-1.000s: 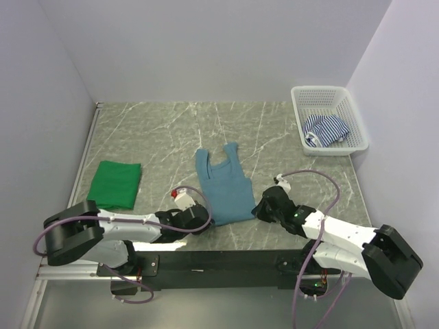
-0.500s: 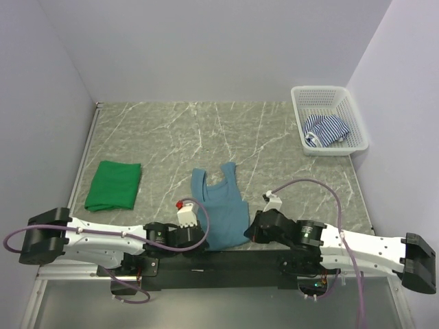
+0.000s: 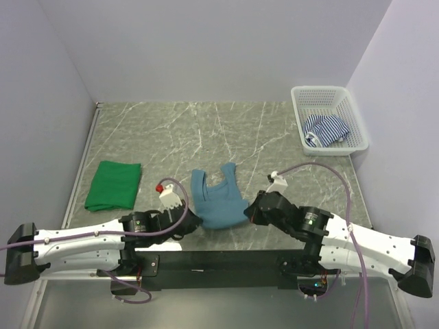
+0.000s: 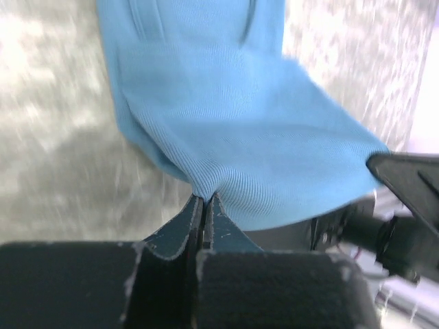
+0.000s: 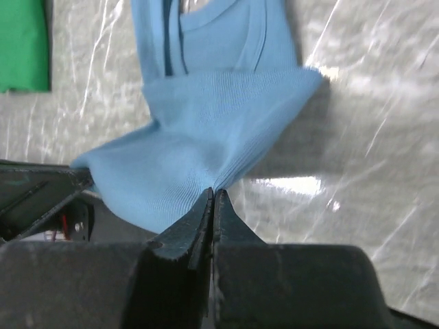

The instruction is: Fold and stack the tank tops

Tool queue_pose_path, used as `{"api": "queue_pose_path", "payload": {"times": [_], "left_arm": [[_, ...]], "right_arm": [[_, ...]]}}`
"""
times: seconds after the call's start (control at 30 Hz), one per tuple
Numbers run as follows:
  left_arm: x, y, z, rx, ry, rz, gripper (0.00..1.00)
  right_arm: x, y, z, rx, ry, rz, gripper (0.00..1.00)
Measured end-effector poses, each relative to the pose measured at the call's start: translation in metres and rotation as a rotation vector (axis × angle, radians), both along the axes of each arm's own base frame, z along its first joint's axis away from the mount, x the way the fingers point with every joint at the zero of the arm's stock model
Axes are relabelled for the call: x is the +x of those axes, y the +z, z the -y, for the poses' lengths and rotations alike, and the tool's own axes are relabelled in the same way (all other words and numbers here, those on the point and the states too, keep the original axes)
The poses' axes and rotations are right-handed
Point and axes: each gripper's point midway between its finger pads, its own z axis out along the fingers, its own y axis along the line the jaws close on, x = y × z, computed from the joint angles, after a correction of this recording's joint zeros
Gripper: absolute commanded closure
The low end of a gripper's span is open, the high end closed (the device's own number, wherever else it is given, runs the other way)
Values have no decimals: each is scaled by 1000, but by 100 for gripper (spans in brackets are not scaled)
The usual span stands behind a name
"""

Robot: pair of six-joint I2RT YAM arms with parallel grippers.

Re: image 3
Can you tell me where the striped tank top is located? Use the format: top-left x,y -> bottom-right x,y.
302,114 -> 350,147

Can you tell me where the green tank top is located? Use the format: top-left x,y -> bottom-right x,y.
84,160 -> 141,212

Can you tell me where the black base beam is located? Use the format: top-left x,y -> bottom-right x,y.
95,249 -> 340,295

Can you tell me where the white plastic basket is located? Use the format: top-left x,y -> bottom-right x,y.
291,86 -> 368,156

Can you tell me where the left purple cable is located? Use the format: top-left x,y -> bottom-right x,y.
0,177 -> 189,304

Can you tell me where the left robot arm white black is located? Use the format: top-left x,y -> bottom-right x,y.
1,206 -> 202,285

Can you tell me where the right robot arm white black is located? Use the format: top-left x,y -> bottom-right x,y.
244,191 -> 436,298

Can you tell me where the aluminium rail frame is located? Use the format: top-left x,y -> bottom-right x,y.
20,101 -> 409,329

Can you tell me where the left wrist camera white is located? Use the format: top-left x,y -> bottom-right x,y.
156,184 -> 182,209

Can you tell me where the blue tank top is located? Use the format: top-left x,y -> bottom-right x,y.
191,162 -> 249,230

